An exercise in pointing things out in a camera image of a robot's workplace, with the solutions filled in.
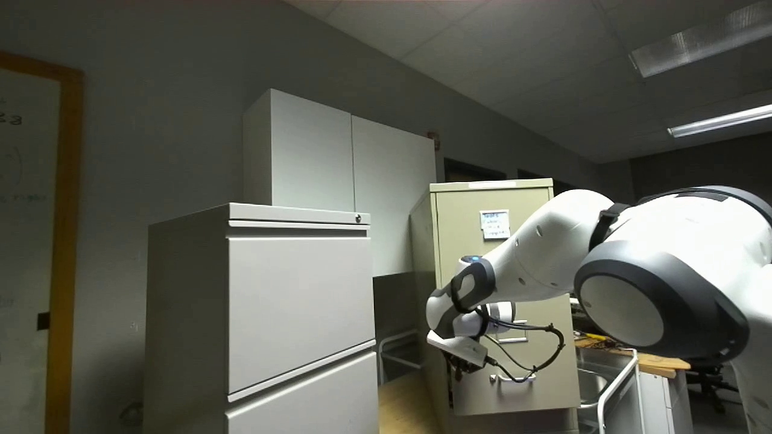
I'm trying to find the beige file cabinet drawer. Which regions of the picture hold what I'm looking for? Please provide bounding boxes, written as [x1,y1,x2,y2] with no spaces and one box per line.
[446,346,584,421]

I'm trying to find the grey lateral file cabinet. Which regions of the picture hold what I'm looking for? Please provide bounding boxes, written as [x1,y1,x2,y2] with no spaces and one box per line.
[143,200,382,434]

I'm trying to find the long ceiling light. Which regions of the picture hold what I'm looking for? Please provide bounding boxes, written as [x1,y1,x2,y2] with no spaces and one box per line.
[663,102,772,141]
[627,0,772,81]

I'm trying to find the tall white storage cabinet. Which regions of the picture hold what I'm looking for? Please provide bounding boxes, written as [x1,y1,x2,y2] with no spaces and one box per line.
[241,87,441,280]

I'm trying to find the chrome drawer handle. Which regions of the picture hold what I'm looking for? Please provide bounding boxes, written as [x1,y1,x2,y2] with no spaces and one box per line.
[490,369,540,392]

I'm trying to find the white paper label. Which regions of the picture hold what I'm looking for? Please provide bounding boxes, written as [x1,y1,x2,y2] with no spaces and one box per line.
[477,208,511,242]

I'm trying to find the black office chair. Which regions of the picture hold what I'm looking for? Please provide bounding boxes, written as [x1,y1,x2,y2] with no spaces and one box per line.
[683,360,740,418]

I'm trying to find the wooden table top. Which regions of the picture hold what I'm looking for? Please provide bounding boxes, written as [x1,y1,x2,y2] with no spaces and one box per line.
[571,330,695,382]

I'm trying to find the white metal tube frame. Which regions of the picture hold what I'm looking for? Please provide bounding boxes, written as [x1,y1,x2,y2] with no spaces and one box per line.
[577,346,647,434]

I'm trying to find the beige file cabinet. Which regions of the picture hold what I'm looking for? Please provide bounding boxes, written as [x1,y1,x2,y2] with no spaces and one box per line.
[408,176,584,434]

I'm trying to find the wood framed whiteboard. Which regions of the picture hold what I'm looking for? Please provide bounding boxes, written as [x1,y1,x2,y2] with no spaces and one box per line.
[0,52,87,434]

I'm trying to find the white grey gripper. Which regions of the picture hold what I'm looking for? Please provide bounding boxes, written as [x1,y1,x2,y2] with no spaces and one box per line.
[425,306,490,372]

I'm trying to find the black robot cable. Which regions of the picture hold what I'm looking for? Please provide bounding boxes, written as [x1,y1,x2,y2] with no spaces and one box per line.
[481,322,568,386]

